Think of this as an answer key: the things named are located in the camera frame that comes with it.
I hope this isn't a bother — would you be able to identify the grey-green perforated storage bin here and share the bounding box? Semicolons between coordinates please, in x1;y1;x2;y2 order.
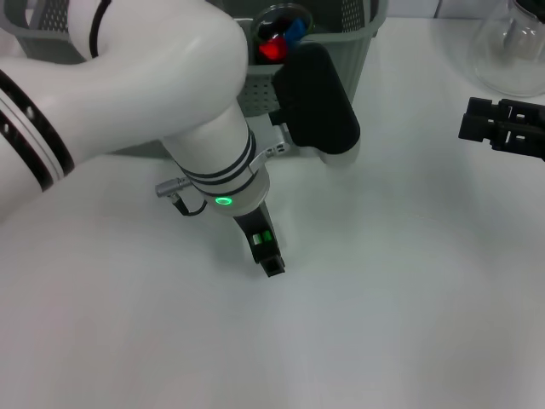
3;0;389;161

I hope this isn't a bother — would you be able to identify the blue square toy brick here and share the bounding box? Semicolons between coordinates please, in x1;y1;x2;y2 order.
284;17;308;43

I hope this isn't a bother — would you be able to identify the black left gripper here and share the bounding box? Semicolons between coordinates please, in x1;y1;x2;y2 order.
232;200;285;279

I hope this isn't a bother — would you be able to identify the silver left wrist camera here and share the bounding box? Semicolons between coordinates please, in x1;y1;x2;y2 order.
270;41;362;167

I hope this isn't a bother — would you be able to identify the glass teacup black base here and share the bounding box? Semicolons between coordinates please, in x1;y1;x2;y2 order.
253;3;316;65

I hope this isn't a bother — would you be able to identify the small red toy block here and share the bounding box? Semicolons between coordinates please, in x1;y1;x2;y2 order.
257;36;293;65

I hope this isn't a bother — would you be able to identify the black carafe lid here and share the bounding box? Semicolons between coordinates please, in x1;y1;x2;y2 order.
513;0;545;22

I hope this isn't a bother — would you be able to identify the clear glass carafe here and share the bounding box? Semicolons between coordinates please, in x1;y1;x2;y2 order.
470;0;545;98

